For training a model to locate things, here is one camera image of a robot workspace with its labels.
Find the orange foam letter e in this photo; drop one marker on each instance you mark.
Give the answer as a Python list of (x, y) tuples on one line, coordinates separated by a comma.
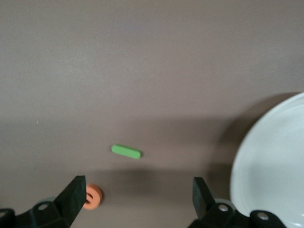
[(96, 192)]

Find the green foam letter l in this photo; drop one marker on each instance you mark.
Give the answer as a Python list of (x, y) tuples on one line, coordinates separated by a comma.
[(127, 152)]

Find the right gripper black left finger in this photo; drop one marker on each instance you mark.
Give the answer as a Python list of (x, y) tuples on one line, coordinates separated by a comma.
[(59, 209)]

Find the brown table cover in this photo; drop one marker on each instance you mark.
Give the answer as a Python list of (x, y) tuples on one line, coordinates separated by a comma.
[(142, 71)]

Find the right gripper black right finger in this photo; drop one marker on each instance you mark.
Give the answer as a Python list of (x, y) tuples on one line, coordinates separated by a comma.
[(209, 213)]

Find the beige round plate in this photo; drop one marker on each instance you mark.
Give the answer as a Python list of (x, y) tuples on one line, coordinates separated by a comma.
[(273, 154)]

